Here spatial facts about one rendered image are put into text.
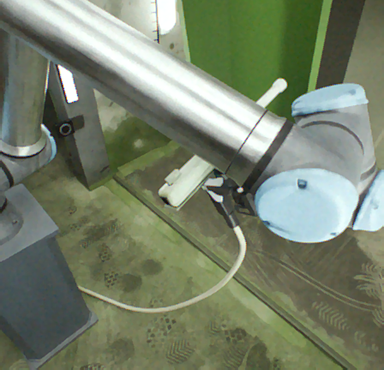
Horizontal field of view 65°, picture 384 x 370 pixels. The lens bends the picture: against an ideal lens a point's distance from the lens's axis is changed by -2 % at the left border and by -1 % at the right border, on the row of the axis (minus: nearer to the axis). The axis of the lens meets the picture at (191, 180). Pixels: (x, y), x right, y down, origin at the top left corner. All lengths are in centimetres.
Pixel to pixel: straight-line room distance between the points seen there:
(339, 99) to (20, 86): 65
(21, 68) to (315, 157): 62
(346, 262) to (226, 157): 153
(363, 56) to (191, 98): 212
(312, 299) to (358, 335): 22
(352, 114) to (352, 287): 136
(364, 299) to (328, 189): 143
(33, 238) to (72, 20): 77
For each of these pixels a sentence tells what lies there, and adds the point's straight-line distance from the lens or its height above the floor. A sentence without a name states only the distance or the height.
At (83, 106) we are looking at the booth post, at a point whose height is 59.
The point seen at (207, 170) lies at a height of 96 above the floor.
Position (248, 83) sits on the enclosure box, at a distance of 180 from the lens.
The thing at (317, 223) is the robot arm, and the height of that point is 115.
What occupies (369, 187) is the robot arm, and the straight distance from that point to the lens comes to 47.
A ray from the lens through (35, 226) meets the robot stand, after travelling 108.
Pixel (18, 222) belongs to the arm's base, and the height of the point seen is 66.
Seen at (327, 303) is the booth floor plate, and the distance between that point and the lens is 162.
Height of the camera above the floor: 137
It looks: 40 degrees down
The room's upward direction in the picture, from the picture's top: straight up
